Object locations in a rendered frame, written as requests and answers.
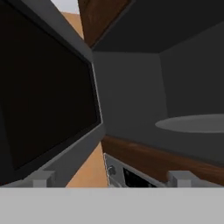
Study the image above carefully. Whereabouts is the silver oven with knob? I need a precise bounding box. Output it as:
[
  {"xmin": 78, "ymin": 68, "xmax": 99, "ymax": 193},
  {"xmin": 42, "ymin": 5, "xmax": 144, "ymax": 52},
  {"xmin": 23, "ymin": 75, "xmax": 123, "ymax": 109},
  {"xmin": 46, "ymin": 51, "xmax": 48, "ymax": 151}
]
[{"xmin": 102, "ymin": 152, "xmax": 168, "ymax": 188}]

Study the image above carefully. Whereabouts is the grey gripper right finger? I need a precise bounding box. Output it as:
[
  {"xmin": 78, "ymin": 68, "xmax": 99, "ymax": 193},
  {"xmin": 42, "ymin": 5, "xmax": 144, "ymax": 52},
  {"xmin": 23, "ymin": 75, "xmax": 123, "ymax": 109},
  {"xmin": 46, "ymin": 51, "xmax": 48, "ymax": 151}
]
[{"xmin": 165, "ymin": 170, "xmax": 223, "ymax": 188}]

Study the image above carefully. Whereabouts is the dark grey microwave oven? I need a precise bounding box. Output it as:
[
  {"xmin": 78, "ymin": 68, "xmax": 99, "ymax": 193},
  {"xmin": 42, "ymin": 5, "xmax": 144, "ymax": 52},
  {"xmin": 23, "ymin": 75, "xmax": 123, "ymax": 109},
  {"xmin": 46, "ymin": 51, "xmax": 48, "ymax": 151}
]
[{"xmin": 91, "ymin": 0, "xmax": 224, "ymax": 170}]

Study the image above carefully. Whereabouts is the grey round microwave turntable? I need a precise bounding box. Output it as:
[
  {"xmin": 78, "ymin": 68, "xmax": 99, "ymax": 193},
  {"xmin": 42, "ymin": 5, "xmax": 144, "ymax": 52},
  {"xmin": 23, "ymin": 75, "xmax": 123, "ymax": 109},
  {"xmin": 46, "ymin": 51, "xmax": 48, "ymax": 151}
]
[{"xmin": 154, "ymin": 114, "xmax": 224, "ymax": 135}]

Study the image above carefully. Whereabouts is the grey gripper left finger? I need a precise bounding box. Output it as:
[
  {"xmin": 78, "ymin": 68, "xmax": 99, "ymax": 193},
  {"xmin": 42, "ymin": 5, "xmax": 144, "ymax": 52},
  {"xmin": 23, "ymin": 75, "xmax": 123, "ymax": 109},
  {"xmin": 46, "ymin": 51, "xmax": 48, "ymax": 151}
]
[{"xmin": 0, "ymin": 170, "xmax": 57, "ymax": 188}]

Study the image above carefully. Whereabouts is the black glass microwave door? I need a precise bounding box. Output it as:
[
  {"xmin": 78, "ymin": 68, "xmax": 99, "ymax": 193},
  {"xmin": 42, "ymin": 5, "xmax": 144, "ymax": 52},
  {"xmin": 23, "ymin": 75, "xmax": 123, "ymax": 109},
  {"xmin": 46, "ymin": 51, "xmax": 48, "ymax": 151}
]
[{"xmin": 0, "ymin": 0, "xmax": 107, "ymax": 188}]

